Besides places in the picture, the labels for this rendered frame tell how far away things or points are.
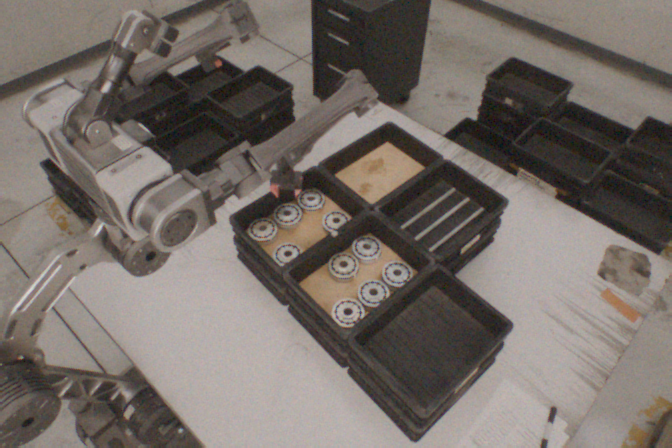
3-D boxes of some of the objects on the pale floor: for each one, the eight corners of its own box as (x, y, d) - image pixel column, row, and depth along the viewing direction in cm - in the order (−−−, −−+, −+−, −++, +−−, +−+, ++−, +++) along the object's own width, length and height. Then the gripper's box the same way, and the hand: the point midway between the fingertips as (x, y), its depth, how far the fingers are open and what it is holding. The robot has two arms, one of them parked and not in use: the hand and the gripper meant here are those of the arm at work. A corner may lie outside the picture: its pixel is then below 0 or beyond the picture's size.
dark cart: (361, 139, 351) (369, 12, 285) (313, 110, 371) (310, -15, 306) (416, 100, 381) (435, -24, 315) (368, 75, 402) (377, -46, 336)
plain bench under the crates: (389, 695, 168) (417, 696, 117) (116, 365, 242) (60, 277, 191) (605, 353, 249) (677, 265, 198) (351, 184, 323) (356, 88, 272)
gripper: (267, 171, 173) (270, 203, 184) (300, 173, 173) (301, 204, 184) (269, 157, 177) (272, 188, 189) (302, 158, 177) (302, 190, 189)
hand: (286, 195), depth 186 cm, fingers open, 6 cm apart
